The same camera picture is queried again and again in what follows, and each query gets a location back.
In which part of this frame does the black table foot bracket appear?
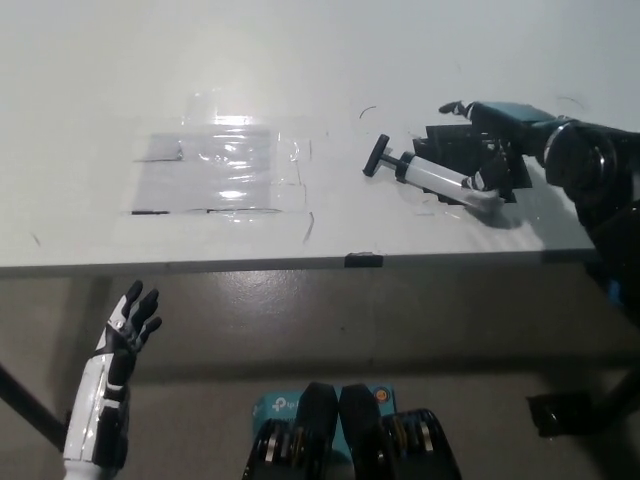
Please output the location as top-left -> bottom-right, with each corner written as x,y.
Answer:
527,392 -> 595,440

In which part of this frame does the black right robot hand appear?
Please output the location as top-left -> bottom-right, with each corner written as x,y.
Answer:
438,99 -> 560,194

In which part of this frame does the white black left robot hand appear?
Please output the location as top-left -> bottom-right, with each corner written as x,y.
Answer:
62,279 -> 164,470

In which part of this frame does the black table leg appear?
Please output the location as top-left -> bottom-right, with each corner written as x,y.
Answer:
0,359 -> 69,439
592,367 -> 640,432

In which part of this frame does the teal cardboard box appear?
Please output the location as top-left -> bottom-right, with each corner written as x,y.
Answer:
249,383 -> 397,456

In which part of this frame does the small white air pump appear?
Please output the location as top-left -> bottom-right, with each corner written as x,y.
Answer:
362,134 -> 506,212

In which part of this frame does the clear plastic sheet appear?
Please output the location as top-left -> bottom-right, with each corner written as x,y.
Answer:
118,92 -> 312,221

